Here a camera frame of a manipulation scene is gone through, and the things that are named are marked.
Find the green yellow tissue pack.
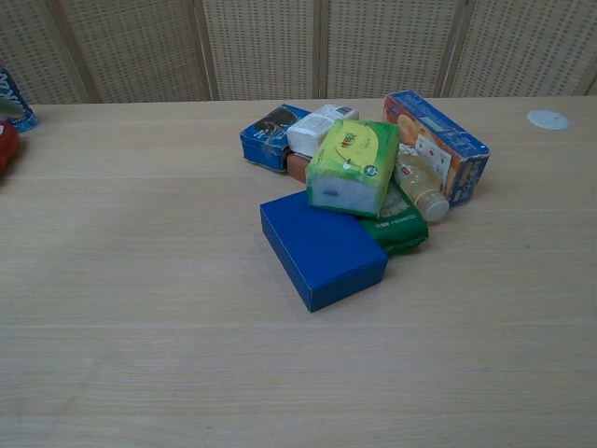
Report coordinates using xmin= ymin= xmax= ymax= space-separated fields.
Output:
xmin=305 ymin=119 xmax=402 ymax=219

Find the white packet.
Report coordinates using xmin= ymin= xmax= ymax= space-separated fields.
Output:
xmin=285 ymin=104 xmax=360 ymax=158

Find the plain blue cardboard box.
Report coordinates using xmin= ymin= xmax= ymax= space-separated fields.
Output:
xmin=259 ymin=189 xmax=389 ymax=314

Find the red brown box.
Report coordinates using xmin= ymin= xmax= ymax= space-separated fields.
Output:
xmin=285 ymin=150 xmax=312 ymax=186

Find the dark blue cookie box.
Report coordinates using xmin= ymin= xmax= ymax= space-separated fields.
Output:
xmin=239 ymin=105 xmax=312 ymax=174

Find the green snack bag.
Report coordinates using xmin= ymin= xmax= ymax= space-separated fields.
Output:
xmin=357 ymin=179 xmax=429 ymax=256

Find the yellow drink bottle white cap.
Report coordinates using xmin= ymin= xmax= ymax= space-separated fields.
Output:
xmin=394 ymin=144 xmax=451 ymax=222

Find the blue orange cookie box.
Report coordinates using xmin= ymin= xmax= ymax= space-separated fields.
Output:
xmin=382 ymin=90 xmax=491 ymax=208

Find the woven folding screen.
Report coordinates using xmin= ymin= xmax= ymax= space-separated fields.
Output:
xmin=0 ymin=0 xmax=597 ymax=105

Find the white round table grommet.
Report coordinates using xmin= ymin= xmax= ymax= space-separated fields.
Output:
xmin=526 ymin=109 xmax=571 ymax=131

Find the red snack package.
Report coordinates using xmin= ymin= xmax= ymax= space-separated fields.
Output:
xmin=0 ymin=119 xmax=21 ymax=179

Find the blue white package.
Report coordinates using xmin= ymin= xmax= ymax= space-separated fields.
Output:
xmin=0 ymin=60 xmax=39 ymax=133

